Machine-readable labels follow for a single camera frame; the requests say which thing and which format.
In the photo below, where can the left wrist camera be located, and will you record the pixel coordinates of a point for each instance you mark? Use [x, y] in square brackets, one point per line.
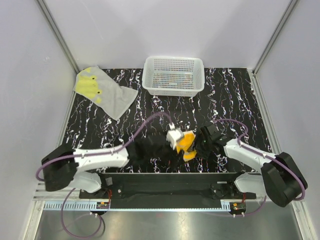
[173, 136]

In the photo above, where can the white slotted cable duct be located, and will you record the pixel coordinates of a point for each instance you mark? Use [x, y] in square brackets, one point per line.
[142, 206]

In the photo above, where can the white plastic mesh basket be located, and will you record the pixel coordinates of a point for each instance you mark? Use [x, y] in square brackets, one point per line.
[173, 76]

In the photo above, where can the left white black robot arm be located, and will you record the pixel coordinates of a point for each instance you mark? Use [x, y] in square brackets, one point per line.
[67, 167]

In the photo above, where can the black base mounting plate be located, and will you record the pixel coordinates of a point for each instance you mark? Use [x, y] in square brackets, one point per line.
[166, 187]

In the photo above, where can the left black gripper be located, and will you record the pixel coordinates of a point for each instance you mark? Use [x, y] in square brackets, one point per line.
[170, 159]

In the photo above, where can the grey towel yellow frog print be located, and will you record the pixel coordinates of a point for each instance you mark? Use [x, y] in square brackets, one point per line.
[94, 84]

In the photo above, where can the grey and orange towel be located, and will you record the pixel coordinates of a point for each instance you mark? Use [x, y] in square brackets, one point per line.
[185, 146]

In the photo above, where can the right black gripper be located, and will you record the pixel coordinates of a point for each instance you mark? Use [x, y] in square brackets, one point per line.
[201, 153]

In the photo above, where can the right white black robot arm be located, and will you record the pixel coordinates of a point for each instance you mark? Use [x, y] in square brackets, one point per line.
[277, 176]

